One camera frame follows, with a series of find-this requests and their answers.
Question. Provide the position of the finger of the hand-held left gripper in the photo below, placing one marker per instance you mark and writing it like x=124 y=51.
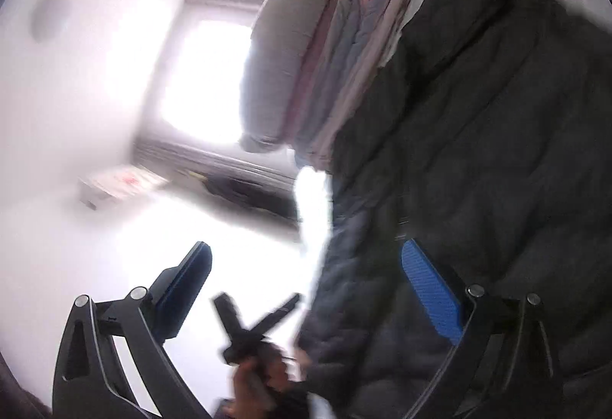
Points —
x=277 y=314
x=227 y=314

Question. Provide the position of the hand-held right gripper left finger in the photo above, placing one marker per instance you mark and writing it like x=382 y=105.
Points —
x=189 y=287

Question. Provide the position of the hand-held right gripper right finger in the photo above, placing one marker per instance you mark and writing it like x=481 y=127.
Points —
x=430 y=294

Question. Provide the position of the black padded jacket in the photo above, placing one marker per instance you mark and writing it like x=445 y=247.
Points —
x=478 y=122

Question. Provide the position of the person's left hand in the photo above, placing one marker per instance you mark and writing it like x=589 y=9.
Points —
x=260 y=380

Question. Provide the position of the white box with red print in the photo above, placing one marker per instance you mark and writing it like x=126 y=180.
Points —
x=124 y=182

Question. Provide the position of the window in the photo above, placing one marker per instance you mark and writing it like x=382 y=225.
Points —
x=210 y=70

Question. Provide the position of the stack of folded quilts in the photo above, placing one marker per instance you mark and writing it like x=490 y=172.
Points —
x=354 y=46

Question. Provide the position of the round ceiling lamp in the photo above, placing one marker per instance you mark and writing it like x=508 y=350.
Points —
x=50 y=15

